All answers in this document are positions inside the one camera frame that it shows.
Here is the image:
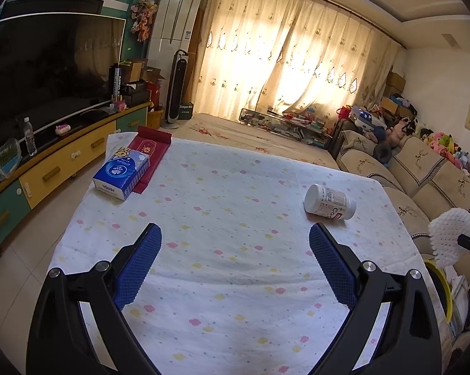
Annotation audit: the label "white foam fruit net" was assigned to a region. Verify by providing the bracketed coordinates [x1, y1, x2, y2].
[428, 207, 470, 268]

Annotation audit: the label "yellow rimmed black trash bin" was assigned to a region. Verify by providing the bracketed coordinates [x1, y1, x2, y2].
[424, 258, 453, 323]

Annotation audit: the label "beige fabric sofa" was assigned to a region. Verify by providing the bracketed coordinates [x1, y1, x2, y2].
[331, 130, 470, 257]

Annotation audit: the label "pile of plush toys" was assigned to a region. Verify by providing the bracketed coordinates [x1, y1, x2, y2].
[387, 118, 470, 178]

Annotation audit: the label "white dotted tablecloth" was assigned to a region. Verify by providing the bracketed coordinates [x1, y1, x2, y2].
[51, 139, 425, 374]

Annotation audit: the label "blue tissue pack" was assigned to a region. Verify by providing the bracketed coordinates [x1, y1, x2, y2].
[93, 147, 150, 201]

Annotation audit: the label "yellow green tv cabinet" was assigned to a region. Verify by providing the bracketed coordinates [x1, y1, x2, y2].
[0, 102, 152, 253]

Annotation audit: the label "glass bowl on cabinet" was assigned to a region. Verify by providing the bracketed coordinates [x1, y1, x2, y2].
[0, 138, 22, 181]

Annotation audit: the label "clear water bottle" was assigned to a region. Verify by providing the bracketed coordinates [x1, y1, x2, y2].
[24, 117, 37, 157]

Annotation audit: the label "pile of books and toys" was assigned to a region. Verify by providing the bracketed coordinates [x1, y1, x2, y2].
[238, 108, 332, 150]

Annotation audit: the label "red envelope box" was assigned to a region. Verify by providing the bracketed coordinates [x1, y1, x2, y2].
[129, 126, 172, 194]

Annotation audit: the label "large flat screen television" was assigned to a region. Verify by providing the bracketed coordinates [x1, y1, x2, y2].
[0, 13, 125, 139]

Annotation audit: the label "black tower fan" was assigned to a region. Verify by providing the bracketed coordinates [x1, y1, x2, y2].
[164, 49, 188, 129]

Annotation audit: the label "cream embroidered curtains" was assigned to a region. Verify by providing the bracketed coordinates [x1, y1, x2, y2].
[191, 0, 399, 126]

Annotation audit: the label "white standing air conditioner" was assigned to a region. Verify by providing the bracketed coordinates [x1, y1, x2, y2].
[148, 0, 201, 128]

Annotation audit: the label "artificial flower wall decoration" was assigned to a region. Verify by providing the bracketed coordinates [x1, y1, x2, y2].
[130, 0, 159, 43]

